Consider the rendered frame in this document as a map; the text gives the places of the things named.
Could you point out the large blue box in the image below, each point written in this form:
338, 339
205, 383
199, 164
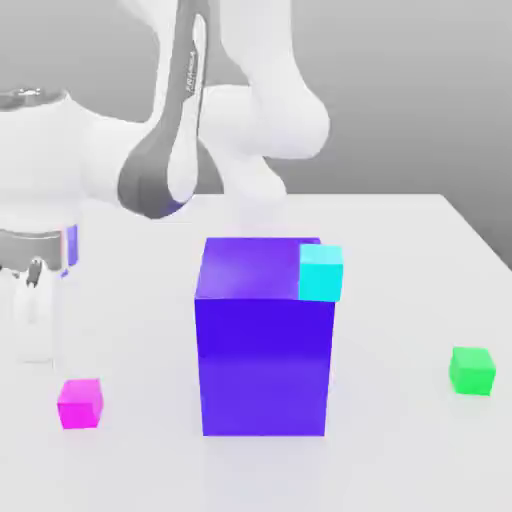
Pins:
264, 360

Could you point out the small cyan cube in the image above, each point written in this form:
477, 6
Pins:
320, 276

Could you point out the small green cube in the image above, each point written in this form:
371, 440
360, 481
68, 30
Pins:
472, 372

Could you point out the small magenta cube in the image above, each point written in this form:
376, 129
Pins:
79, 406

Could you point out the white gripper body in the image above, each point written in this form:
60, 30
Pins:
36, 320

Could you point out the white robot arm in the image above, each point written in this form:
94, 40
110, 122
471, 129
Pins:
264, 100

